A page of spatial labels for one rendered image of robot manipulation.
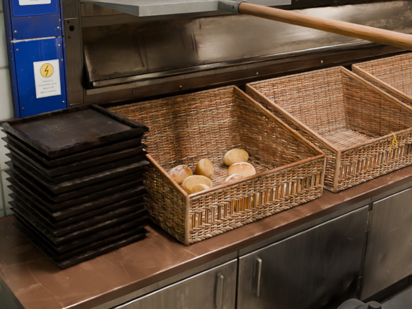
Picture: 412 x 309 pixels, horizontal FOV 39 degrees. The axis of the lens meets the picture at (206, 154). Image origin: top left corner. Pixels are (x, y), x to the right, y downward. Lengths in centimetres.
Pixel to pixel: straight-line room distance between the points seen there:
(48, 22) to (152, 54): 39
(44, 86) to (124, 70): 28
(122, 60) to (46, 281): 75
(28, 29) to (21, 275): 67
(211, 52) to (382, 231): 89
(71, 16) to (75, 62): 14
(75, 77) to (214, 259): 70
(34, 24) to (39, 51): 8
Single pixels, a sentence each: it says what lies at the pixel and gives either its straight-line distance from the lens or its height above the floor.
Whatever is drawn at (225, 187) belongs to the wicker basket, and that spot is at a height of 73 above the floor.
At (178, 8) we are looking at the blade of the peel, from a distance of 164.
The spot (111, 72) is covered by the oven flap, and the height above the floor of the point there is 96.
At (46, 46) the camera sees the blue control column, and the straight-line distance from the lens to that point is 175.
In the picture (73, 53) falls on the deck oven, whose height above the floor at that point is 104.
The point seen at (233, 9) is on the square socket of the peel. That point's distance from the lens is 166.
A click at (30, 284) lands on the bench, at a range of 152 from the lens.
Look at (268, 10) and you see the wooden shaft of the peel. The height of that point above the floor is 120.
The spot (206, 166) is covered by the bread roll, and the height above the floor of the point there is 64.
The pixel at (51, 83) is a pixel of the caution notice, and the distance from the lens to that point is 178.
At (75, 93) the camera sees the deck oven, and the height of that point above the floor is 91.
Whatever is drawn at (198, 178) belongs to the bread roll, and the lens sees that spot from 187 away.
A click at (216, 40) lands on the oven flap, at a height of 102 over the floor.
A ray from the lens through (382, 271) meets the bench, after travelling 236.
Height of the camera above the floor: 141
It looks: 22 degrees down
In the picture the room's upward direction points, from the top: 1 degrees clockwise
